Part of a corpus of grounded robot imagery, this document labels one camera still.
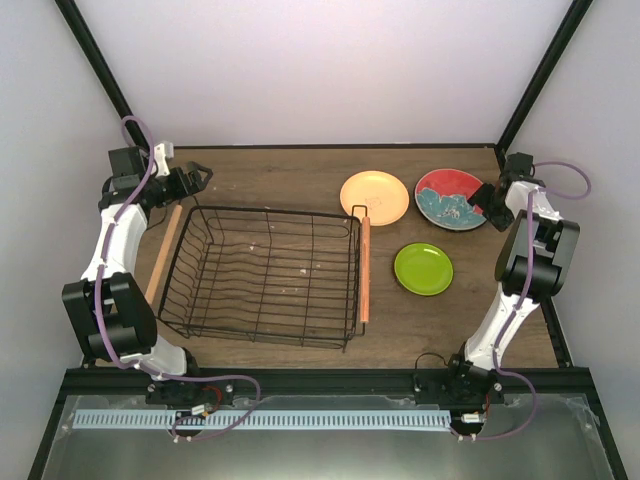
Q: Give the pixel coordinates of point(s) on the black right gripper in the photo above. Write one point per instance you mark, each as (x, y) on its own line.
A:
(480, 196)

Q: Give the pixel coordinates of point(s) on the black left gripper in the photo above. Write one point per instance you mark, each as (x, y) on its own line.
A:
(196, 186)

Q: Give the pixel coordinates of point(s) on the black rimmed cream plate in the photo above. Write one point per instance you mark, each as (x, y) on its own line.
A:
(450, 229)

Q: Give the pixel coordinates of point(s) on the lime green plate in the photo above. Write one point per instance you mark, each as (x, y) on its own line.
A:
(423, 269)

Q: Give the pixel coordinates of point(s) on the yellow orange plate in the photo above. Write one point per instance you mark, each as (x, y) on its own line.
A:
(380, 196)

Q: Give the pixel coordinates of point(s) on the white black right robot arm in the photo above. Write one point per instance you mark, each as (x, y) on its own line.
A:
(531, 268)

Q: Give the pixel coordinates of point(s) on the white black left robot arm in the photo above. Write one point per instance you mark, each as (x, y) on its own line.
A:
(110, 314)

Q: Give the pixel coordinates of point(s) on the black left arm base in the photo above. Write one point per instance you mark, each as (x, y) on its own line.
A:
(180, 394)

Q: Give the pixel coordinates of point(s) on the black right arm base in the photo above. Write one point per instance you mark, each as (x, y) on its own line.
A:
(456, 385)

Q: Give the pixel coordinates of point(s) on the clear plastic sheet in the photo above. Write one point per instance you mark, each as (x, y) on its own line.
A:
(551, 437)

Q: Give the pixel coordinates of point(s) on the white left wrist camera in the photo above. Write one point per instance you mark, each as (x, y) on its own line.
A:
(163, 153)

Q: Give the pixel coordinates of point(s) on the left wooden rack handle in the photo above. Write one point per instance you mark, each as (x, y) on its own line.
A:
(163, 254)

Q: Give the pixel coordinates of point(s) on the wooden rack handle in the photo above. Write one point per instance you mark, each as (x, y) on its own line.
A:
(365, 262)
(163, 254)

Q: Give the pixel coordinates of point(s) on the black wire dish rack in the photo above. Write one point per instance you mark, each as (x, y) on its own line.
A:
(266, 275)

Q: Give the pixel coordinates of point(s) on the right wooden rack handle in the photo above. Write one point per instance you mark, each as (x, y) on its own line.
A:
(365, 262)

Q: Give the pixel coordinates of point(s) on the black aluminium frame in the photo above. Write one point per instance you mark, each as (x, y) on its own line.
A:
(566, 378)

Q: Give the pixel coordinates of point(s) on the light blue slotted cable duct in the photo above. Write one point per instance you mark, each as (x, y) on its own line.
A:
(410, 420)

